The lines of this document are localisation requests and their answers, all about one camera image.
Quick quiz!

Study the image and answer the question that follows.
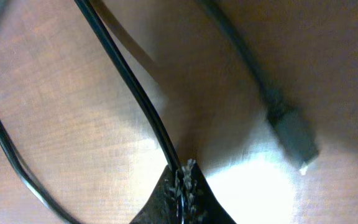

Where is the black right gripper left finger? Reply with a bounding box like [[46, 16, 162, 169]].
[[130, 166, 182, 224]]

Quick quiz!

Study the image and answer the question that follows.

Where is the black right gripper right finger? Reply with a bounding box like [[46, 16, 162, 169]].
[[181, 159, 236, 224]]

